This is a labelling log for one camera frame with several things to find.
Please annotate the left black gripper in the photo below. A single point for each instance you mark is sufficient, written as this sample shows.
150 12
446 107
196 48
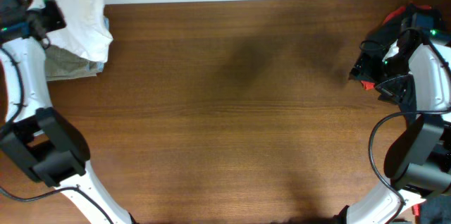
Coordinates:
54 5

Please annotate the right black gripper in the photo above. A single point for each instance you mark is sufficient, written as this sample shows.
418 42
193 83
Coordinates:
394 91

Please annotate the white t-shirt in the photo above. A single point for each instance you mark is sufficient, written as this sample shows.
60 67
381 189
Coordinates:
81 19

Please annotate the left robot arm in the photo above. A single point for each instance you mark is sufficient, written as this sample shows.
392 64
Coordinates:
36 137

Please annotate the folded khaki trousers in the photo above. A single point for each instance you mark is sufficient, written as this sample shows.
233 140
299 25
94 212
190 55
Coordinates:
63 65

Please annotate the black and red shirt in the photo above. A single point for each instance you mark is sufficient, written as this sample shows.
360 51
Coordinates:
380 48

